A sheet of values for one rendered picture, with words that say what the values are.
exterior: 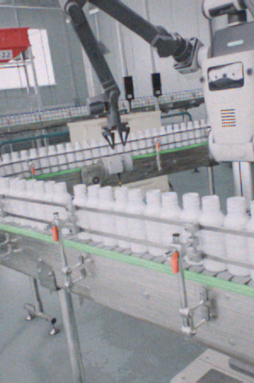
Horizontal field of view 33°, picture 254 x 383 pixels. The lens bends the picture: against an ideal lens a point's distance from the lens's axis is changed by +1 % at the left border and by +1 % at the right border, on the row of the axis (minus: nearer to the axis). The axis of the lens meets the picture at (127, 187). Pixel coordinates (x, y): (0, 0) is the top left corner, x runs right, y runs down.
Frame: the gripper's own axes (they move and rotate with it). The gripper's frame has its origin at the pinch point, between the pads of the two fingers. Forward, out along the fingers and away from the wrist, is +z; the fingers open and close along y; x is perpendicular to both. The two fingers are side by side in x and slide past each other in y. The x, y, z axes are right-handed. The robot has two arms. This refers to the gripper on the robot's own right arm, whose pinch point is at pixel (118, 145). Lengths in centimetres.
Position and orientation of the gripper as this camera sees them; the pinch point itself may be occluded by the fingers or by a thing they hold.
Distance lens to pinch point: 178.3
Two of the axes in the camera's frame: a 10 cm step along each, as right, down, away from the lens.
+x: 6.5, 0.7, -7.6
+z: 1.7, 9.6, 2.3
